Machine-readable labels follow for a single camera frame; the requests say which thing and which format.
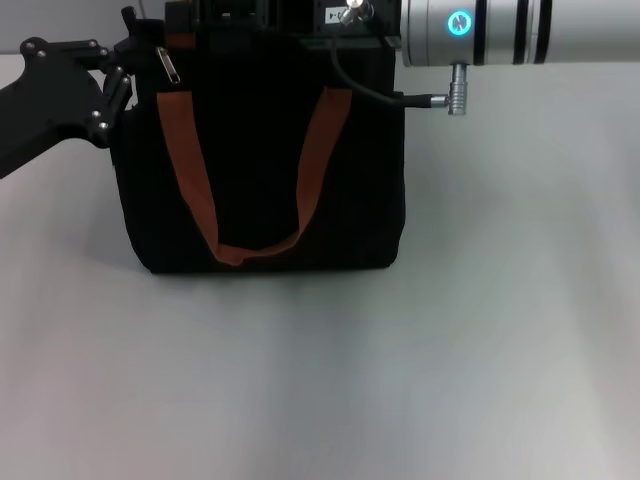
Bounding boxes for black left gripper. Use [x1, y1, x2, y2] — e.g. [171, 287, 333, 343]
[0, 5, 144, 180]

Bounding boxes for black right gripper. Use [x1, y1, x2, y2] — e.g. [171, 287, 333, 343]
[165, 0, 404, 51]

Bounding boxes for silver metal zipper pull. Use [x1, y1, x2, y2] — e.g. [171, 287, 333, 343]
[154, 46, 183, 84]

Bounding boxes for black canvas bag brown handles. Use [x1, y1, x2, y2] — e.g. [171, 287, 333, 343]
[109, 19, 409, 275]

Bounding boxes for right gripper cable metal plug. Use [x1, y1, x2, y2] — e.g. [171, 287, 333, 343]
[329, 0, 469, 117]

